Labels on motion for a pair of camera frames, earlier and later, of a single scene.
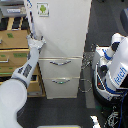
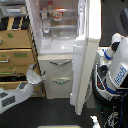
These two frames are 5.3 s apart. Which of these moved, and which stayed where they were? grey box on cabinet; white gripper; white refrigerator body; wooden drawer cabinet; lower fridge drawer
Moved: white gripper
Stayed: wooden drawer cabinet; lower fridge drawer; white refrigerator body; grey box on cabinet
